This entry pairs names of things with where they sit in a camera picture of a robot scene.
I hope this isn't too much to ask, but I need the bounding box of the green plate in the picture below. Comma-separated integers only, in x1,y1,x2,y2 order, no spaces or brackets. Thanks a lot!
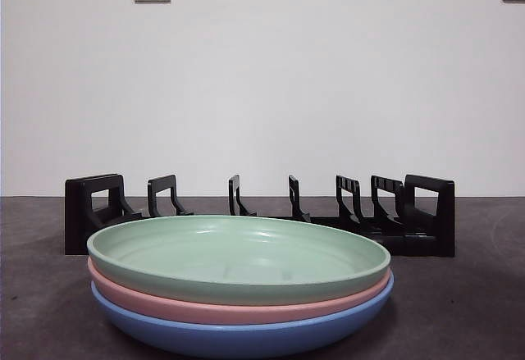
86,214,392,307

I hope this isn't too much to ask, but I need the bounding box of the blue plate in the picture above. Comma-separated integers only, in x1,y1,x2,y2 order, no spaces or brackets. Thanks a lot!
90,271,395,360

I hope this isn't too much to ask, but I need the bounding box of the black plastic dish rack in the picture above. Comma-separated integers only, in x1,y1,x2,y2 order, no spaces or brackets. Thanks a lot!
64,173,456,258

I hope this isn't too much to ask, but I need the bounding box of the pink plate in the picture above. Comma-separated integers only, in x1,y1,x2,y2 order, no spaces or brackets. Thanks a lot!
86,259,390,325

